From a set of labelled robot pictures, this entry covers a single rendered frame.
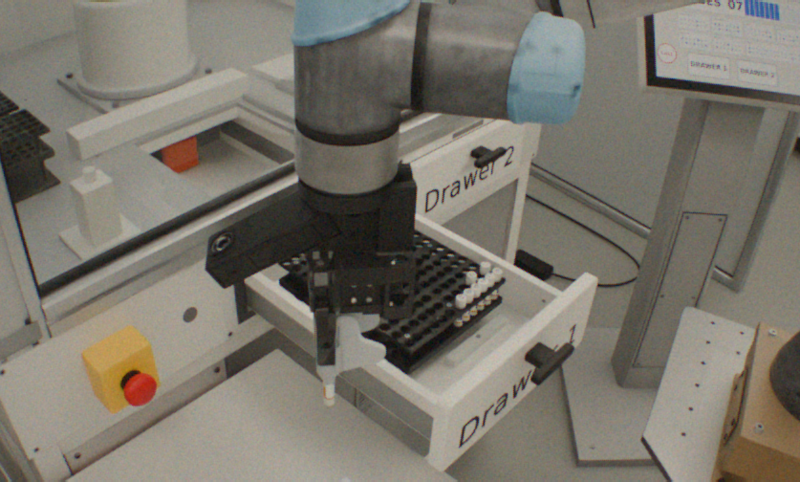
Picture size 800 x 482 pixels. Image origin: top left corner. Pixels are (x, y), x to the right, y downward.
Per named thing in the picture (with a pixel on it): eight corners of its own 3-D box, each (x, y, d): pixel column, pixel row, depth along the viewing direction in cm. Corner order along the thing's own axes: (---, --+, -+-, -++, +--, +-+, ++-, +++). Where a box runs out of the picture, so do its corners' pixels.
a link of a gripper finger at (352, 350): (386, 402, 64) (389, 321, 59) (319, 406, 63) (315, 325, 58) (381, 378, 67) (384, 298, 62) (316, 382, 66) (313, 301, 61)
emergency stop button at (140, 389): (162, 398, 77) (156, 373, 75) (134, 416, 75) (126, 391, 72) (148, 383, 79) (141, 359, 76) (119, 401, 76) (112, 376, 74)
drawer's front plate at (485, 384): (581, 341, 94) (599, 275, 87) (439, 474, 76) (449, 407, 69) (570, 336, 95) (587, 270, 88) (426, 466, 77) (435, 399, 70)
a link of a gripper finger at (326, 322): (336, 377, 60) (335, 291, 55) (318, 378, 60) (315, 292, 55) (333, 339, 64) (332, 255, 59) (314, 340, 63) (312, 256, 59)
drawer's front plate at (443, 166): (519, 167, 130) (527, 112, 124) (411, 231, 112) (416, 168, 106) (510, 164, 131) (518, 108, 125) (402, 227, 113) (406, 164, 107)
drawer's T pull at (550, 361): (573, 353, 80) (576, 343, 80) (537, 388, 76) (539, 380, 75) (548, 338, 82) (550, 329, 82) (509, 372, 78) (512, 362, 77)
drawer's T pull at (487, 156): (507, 155, 117) (508, 147, 116) (478, 170, 112) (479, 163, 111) (488, 146, 119) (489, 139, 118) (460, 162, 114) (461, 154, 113)
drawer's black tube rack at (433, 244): (498, 317, 94) (506, 278, 91) (407, 389, 83) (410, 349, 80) (374, 244, 106) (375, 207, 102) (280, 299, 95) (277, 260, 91)
